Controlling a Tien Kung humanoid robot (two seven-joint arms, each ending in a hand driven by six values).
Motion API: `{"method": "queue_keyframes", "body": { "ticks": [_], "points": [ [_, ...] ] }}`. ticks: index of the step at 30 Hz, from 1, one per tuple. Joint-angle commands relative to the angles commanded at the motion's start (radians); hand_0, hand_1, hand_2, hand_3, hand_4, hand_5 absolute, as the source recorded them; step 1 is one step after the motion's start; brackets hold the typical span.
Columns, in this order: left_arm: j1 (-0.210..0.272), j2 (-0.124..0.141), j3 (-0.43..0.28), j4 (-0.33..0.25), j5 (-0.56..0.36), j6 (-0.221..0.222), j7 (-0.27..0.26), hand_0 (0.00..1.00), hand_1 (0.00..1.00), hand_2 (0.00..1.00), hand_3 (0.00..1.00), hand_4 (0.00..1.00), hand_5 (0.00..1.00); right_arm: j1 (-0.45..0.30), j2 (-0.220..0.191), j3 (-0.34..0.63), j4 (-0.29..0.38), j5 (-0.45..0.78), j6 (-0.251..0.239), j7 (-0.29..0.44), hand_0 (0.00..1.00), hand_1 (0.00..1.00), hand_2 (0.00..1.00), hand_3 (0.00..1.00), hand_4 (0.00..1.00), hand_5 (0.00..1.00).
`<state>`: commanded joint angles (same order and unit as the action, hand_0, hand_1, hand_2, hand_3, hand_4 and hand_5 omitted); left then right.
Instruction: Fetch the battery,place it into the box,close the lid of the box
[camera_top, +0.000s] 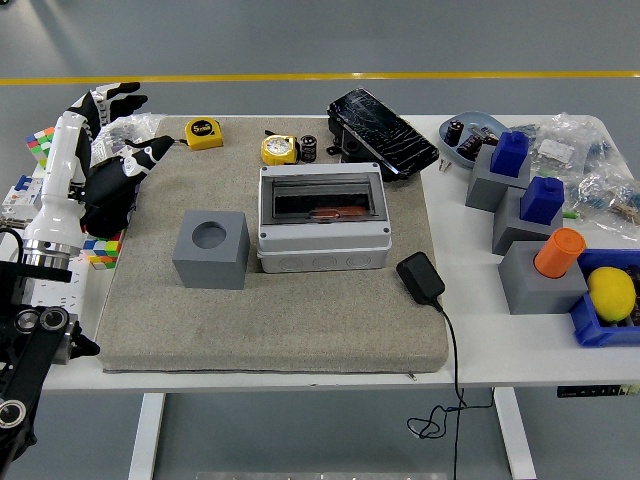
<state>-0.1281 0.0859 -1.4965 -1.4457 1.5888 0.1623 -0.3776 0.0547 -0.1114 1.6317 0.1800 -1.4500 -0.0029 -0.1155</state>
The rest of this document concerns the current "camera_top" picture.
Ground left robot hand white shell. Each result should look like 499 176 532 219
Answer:
22 81 175 249

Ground clear hinged box lid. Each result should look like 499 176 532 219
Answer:
258 162 392 240

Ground grey plastic junction box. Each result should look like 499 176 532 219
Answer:
256 162 393 274

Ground black box with cracked pattern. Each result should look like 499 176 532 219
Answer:
327 87 440 182

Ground large colourful puzzle cube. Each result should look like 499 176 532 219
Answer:
24 126 57 171

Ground white circuit breaker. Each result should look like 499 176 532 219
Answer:
1 174 46 229

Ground black cloth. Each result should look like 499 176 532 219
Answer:
79 158 140 239

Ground clear plastic bag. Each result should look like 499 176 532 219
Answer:
89 113 166 161

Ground small colourful puzzle cube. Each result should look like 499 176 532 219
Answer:
81 230 125 271

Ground white power strip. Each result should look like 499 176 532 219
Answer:
22 249 92 326

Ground yellow square tape measure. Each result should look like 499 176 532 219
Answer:
164 117 225 151

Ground grey block with round hole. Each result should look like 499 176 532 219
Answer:
172 209 250 291

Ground yellow round tape measure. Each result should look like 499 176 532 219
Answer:
260 133 301 166

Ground small black capacitor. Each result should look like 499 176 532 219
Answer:
299 133 319 164

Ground grey-brown table mat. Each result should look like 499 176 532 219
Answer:
97 115 450 374

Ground white table leg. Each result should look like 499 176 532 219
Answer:
128 393 166 480
494 388 539 480

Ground black power adapter plug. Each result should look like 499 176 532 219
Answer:
395 251 446 306

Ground dark brown capacitor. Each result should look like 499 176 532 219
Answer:
455 133 484 162

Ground blue-grey oval tray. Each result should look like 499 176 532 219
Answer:
438 110 511 170

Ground grey block holder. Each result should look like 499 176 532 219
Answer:
464 144 532 211
491 185 566 256
497 240 590 315

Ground small metal piece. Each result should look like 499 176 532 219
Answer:
469 124 501 146

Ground blue plastic block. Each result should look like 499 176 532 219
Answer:
518 175 565 224
488 130 530 177

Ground clear bag of components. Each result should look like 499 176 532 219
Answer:
569 167 640 241
514 112 614 174

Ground blue plastic bin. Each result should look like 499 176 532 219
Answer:
568 248 640 348

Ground yellow lemon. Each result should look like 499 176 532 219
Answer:
585 266 636 323

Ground black table control panel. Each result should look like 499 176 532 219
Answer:
557 383 640 399

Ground dark items in bin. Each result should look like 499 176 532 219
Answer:
619 264 640 327

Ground black adapter cord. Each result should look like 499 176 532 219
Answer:
407 297 496 480

